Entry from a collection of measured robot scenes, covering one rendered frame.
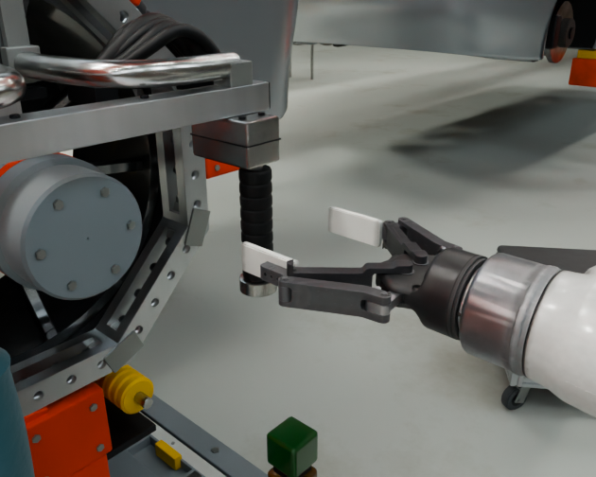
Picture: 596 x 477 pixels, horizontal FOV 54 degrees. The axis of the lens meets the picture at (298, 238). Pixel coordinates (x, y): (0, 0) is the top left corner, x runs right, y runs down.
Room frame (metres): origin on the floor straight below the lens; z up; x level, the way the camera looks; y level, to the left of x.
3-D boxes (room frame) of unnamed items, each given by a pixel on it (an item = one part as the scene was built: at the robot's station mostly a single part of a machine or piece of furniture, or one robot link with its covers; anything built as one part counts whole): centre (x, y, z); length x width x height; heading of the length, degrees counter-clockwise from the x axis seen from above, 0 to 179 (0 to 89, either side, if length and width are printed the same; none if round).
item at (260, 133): (0.63, 0.07, 0.93); 0.09 x 0.05 x 0.05; 48
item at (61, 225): (0.59, 0.28, 0.85); 0.21 x 0.14 x 0.14; 48
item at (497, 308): (0.42, -0.17, 0.83); 0.09 x 0.06 x 0.09; 139
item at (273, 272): (0.47, 0.02, 0.83); 0.05 x 0.03 x 0.01; 49
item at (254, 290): (0.61, 0.05, 0.83); 0.04 x 0.04 x 0.16
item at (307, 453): (0.47, 0.01, 0.64); 0.04 x 0.04 x 0.04; 48
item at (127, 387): (0.80, 0.33, 0.51); 0.29 x 0.06 x 0.06; 48
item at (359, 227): (0.61, -0.06, 0.83); 0.07 x 0.01 x 0.03; 49
